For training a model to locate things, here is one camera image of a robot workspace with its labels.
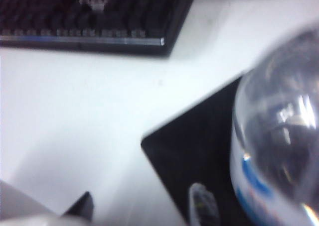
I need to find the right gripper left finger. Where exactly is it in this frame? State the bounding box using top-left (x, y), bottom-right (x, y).
top-left (61, 191), bottom-right (95, 221)

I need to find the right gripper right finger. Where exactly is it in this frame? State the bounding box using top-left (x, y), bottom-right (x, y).
top-left (188, 183), bottom-right (221, 226)

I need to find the black mouse pad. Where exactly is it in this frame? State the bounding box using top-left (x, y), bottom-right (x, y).
top-left (141, 75), bottom-right (250, 226)

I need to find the clear hand sanitizer pump bottle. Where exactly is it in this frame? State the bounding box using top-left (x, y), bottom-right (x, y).
top-left (230, 28), bottom-right (319, 226)

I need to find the black mechanical keyboard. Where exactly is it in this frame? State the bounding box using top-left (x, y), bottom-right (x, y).
top-left (0, 0), bottom-right (196, 60)

